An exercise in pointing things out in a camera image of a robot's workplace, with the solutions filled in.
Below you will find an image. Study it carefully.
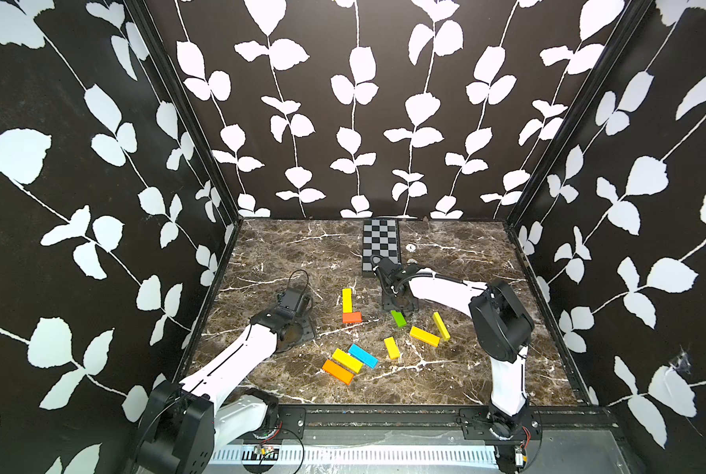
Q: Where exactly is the green block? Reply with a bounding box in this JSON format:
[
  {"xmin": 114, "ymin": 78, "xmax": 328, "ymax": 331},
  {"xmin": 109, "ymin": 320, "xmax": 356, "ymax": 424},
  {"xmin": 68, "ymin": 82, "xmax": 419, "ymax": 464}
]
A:
[{"xmin": 390, "ymin": 310, "xmax": 407, "ymax": 328}]

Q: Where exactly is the yellow stroke block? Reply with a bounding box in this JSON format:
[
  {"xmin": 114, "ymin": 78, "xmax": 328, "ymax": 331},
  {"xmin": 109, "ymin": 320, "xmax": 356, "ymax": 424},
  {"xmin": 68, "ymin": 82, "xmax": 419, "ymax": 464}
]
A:
[{"xmin": 341, "ymin": 288, "xmax": 353, "ymax": 314}]

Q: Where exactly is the red block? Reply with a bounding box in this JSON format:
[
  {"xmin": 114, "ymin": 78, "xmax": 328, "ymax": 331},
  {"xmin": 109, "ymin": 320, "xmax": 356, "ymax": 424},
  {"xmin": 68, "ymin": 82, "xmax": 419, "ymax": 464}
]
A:
[{"xmin": 342, "ymin": 312, "xmax": 363, "ymax": 325}]

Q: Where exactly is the long yellow block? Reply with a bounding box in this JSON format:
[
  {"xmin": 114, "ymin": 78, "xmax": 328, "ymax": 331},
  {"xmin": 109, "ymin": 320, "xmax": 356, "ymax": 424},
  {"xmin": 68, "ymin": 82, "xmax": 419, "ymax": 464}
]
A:
[{"xmin": 409, "ymin": 326, "xmax": 441, "ymax": 347}]

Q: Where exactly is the small yellow block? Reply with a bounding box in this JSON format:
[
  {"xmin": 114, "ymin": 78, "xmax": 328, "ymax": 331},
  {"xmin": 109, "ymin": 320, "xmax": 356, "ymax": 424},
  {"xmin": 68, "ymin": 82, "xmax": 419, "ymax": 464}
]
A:
[{"xmin": 384, "ymin": 337, "xmax": 401, "ymax": 361}]

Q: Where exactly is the cyan block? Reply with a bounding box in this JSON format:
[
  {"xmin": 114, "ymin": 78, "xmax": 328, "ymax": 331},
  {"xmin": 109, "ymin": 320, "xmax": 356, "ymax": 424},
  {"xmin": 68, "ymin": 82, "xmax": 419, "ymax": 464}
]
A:
[{"xmin": 348, "ymin": 344, "xmax": 378, "ymax": 369}]

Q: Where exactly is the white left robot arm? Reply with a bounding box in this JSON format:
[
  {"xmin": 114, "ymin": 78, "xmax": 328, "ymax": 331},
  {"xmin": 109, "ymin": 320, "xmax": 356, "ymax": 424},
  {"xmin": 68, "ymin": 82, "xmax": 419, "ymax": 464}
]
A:
[{"xmin": 132, "ymin": 306, "xmax": 315, "ymax": 473}]

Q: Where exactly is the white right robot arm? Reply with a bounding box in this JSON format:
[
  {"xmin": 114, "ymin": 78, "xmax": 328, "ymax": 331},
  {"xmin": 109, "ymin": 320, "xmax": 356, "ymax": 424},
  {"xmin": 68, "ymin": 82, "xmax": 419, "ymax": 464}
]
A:
[{"xmin": 372, "ymin": 257, "xmax": 535, "ymax": 418}]

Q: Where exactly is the dark yellow block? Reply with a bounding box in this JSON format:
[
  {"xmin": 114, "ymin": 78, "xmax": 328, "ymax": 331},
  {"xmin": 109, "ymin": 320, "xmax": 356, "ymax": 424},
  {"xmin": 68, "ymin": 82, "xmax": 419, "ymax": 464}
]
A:
[{"xmin": 432, "ymin": 311, "xmax": 451, "ymax": 342}]

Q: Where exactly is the checkered board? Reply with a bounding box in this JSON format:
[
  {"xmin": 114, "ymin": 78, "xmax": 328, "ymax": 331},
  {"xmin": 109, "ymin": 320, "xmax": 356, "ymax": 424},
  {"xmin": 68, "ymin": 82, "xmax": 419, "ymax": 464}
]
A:
[{"xmin": 362, "ymin": 218, "xmax": 401, "ymax": 277}]

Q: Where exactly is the yellow block beside orange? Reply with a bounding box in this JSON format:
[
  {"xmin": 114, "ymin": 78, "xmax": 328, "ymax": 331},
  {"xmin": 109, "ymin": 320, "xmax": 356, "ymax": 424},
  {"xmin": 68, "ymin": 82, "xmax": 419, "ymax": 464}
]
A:
[{"xmin": 332, "ymin": 349, "xmax": 363, "ymax": 373}]

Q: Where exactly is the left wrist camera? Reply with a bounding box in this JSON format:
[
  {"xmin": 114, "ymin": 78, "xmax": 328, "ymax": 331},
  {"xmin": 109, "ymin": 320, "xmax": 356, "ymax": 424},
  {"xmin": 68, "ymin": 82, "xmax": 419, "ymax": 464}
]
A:
[{"xmin": 280, "ymin": 288, "xmax": 313, "ymax": 314}]

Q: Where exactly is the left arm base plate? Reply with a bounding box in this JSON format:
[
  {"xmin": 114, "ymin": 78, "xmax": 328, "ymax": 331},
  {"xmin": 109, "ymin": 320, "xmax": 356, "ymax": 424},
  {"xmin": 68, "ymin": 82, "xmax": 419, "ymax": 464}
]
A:
[{"xmin": 232, "ymin": 404, "xmax": 307, "ymax": 444}]

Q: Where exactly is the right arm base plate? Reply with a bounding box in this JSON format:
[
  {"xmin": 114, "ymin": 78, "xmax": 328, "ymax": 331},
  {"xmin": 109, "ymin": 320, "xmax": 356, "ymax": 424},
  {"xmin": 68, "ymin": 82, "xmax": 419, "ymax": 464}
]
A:
[{"xmin": 456, "ymin": 406, "xmax": 542, "ymax": 444}]

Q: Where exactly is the white perforated rail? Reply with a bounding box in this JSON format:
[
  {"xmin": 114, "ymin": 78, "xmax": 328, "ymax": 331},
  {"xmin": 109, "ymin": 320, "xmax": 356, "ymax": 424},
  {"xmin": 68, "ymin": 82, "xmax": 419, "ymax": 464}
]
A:
[{"xmin": 210, "ymin": 444, "xmax": 498, "ymax": 469}]

